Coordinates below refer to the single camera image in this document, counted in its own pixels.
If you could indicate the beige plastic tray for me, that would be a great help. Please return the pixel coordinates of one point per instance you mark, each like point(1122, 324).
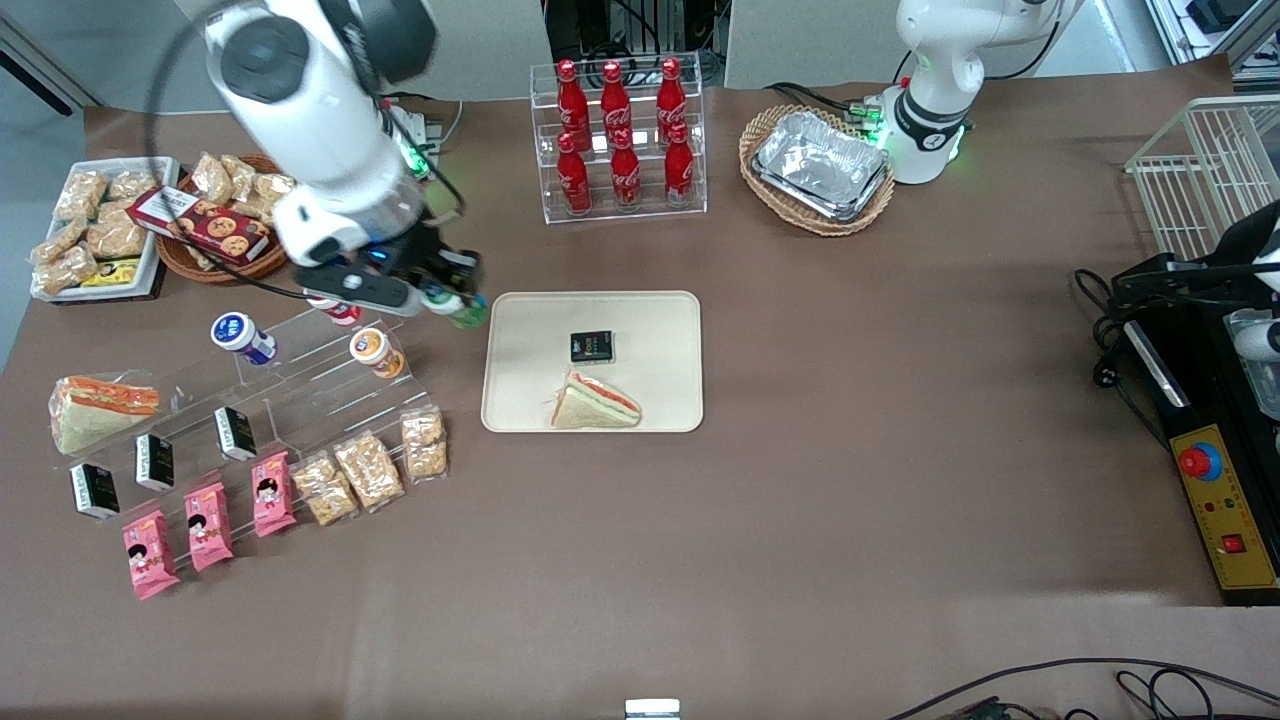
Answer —
point(650, 330)

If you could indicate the black sealing machine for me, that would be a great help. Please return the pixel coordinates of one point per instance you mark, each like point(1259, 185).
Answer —
point(1200, 420)

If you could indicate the green gum bottle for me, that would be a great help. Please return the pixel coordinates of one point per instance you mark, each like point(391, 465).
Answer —
point(468, 316)

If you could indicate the blue gum bottle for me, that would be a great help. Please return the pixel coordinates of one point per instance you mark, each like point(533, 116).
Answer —
point(240, 335)

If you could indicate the aluminium foil tray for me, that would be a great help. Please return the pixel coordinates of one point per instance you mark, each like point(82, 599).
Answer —
point(820, 165)

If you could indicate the wrapped triangle sandwich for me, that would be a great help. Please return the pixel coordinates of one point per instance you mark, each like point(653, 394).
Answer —
point(590, 405)
point(95, 415)

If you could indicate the white rectangular bin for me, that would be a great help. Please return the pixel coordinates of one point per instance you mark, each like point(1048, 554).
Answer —
point(150, 250)

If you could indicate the clear acrylic tiered stand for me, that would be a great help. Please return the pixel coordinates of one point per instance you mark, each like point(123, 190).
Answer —
point(300, 410)

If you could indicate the clear acrylic bottle rack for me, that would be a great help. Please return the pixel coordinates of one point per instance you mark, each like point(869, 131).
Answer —
point(690, 200)

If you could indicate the yellow snack pack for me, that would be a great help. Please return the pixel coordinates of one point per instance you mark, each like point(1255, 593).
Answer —
point(112, 273)

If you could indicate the red cola bottle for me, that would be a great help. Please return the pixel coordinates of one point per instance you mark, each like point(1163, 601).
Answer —
point(671, 95)
point(615, 100)
point(571, 100)
point(574, 180)
point(625, 175)
point(679, 170)

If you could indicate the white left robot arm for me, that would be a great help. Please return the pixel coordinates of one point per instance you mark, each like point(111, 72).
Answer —
point(935, 60)

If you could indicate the clear plastic container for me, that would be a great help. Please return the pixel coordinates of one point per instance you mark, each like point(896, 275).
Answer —
point(1262, 385)

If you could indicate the light wicker basket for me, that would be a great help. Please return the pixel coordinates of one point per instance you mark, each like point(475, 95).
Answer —
point(820, 225)

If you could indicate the orange gum bottle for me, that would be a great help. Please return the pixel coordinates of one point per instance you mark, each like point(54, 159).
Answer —
point(372, 352)

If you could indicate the dark brown wicker basket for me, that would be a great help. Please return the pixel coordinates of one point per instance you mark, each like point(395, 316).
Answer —
point(255, 265)

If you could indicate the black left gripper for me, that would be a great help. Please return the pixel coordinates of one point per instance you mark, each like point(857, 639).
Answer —
point(1238, 246)

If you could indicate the small black gum box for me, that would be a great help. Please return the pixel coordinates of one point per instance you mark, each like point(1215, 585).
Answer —
point(236, 434)
point(95, 492)
point(592, 347)
point(155, 462)

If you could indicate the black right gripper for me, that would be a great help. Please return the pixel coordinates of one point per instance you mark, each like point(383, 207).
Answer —
point(427, 254)

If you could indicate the red-lid gum bottle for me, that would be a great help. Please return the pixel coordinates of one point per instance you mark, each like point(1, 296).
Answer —
point(340, 314)

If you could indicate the clear nut brittle pack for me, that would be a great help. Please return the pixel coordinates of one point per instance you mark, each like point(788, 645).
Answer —
point(268, 192)
point(135, 185)
point(325, 490)
point(240, 175)
point(65, 270)
point(424, 445)
point(62, 238)
point(205, 258)
point(212, 180)
point(80, 196)
point(368, 472)
point(117, 235)

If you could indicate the red cookie box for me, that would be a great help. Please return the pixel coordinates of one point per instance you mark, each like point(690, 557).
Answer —
point(200, 225)

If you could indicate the black equipment rack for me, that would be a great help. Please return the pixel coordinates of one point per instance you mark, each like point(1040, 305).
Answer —
point(630, 25)

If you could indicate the pink snack pack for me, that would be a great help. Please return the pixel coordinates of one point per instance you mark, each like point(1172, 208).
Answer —
point(272, 495)
point(150, 556)
point(208, 528)

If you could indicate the metal frame shelf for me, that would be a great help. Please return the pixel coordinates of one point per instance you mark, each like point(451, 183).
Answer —
point(1215, 25)

